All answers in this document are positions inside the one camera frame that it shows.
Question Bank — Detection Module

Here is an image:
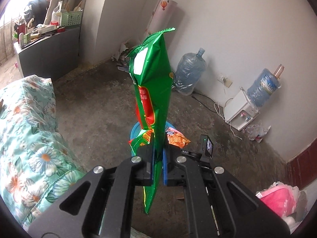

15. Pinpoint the floral blue bed quilt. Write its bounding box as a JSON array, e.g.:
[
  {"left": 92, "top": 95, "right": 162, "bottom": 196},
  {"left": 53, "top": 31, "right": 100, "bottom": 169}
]
[{"left": 1, "top": 75, "right": 86, "bottom": 230}]

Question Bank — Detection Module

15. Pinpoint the rolled floral wallpaper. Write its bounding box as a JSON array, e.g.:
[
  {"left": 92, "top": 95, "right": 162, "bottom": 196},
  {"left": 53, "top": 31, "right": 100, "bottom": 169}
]
[{"left": 143, "top": 0, "right": 178, "bottom": 39}]

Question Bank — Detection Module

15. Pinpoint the blue dispenser water bottle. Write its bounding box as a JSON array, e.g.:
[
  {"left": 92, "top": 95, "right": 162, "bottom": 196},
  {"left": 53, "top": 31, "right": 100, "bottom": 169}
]
[{"left": 247, "top": 68, "right": 281, "bottom": 107}]

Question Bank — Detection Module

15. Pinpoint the white water dispenser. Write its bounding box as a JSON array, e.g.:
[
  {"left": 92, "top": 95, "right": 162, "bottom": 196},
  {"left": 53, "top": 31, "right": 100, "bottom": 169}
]
[{"left": 223, "top": 89, "right": 260, "bottom": 131}]

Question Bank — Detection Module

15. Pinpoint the green foil snack bag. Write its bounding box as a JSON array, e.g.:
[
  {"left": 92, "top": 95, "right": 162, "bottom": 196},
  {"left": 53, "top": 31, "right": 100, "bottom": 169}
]
[{"left": 128, "top": 27, "right": 176, "bottom": 214}]

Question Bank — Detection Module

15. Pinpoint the floor clutter power strip pile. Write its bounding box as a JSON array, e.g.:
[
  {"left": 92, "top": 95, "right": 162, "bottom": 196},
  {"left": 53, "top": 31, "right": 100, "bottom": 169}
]
[{"left": 111, "top": 38, "right": 140, "bottom": 72}]

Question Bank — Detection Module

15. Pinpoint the orange chip bag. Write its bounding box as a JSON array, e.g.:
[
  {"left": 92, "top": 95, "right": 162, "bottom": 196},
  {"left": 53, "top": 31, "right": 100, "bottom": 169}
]
[{"left": 166, "top": 127, "right": 191, "bottom": 148}]

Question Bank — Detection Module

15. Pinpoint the large clear water jug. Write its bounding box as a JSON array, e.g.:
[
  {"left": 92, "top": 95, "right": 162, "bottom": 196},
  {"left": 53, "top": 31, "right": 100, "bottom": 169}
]
[{"left": 175, "top": 48, "right": 206, "bottom": 96}]

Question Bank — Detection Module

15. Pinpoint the red thermos bottle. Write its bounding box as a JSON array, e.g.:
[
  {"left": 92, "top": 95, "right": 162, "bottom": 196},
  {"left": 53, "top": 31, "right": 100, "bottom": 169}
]
[{"left": 16, "top": 21, "right": 26, "bottom": 36}]

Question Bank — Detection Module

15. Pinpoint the green plastic basket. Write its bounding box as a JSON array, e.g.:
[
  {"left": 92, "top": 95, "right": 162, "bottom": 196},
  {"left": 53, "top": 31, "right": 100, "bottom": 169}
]
[{"left": 60, "top": 11, "right": 83, "bottom": 27}]

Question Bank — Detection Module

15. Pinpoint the blue mesh waste basket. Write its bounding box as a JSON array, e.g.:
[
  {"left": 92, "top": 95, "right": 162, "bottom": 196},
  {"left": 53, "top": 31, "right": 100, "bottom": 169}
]
[{"left": 128, "top": 122, "right": 177, "bottom": 156}]

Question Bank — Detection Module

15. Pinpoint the dark grey side cabinet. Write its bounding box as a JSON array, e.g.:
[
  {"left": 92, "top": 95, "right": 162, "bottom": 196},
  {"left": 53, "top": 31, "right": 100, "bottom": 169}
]
[{"left": 13, "top": 27, "right": 80, "bottom": 81}]

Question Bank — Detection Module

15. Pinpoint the black clothes pile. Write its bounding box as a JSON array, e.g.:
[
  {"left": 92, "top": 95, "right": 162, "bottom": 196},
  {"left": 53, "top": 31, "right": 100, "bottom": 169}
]
[{"left": 24, "top": 0, "right": 49, "bottom": 28}]

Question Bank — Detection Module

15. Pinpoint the pink clothing bundle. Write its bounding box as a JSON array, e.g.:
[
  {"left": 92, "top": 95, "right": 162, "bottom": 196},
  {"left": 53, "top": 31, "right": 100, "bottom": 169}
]
[{"left": 256, "top": 182, "right": 307, "bottom": 222}]

